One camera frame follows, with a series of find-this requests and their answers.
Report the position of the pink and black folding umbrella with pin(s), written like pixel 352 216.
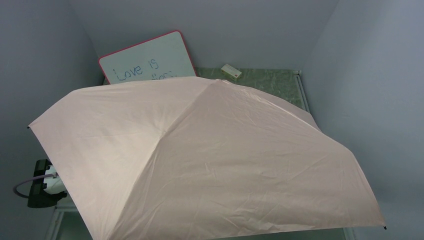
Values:
pixel 191 158

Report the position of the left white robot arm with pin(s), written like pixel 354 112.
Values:
pixel 47 191

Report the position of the small white cardboard box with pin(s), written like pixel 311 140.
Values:
pixel 231 72

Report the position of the pink framed whiteboard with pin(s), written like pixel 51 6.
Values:
pixel 159 58

